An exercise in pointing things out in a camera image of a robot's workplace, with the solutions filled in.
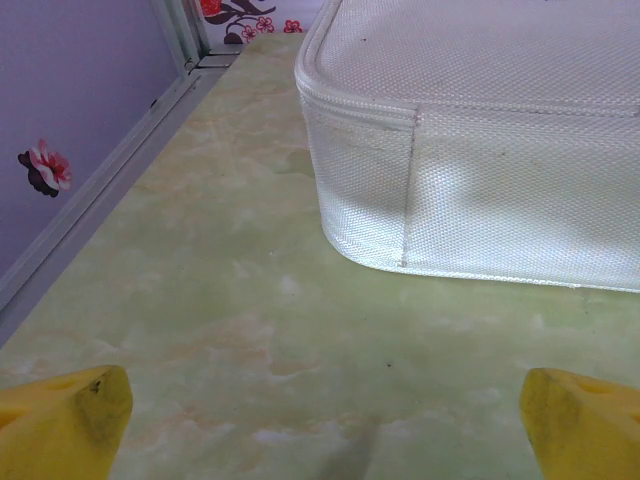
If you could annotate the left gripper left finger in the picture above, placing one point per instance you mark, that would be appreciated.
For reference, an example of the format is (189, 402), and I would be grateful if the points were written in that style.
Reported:
(55, 430)

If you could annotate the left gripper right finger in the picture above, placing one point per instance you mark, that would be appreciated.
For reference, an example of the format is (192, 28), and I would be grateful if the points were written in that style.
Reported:
(590, 435)

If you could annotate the white fabric zip case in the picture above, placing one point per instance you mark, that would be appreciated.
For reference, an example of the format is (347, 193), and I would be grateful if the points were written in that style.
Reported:
(475, 150)

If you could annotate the aluminium frame side rail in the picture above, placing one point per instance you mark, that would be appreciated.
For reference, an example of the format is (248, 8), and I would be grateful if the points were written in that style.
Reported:
(100, 192)

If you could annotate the aluminium frame post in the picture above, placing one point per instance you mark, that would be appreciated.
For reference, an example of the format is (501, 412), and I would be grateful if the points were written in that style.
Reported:
(175, 30)

